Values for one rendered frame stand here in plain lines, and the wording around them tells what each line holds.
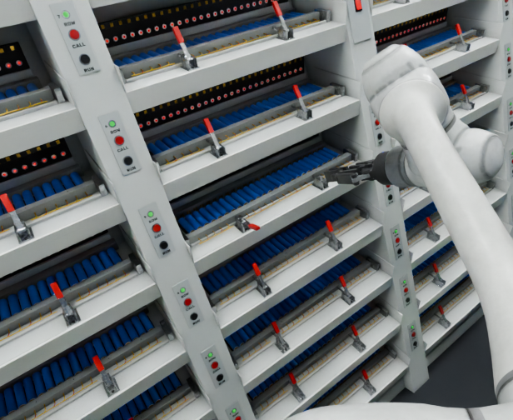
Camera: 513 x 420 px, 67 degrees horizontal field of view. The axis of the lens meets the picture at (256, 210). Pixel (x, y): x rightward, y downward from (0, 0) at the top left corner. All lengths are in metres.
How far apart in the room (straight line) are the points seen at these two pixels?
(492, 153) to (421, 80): 0.18
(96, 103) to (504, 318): 0.72
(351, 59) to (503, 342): 0.86
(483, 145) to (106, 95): 0.68
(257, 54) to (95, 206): 0.49
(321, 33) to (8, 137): 0.74
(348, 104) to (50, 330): 0.90
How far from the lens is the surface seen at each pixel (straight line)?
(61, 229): 0.84
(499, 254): 0.53
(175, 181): 0.87
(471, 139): 0.75
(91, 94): 0.83
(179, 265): 0.92
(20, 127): 0.82
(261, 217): 1.02
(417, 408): 0.39
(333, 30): 1.12
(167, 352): 1.03
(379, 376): 1.61
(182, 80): 0.88
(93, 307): 0.93
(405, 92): 0.67
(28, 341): 0.94
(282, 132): 1.00
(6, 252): 0.85
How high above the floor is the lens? 1.33
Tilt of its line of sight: 21 degrees down
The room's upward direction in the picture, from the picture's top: 17 degrees counter-clockwise
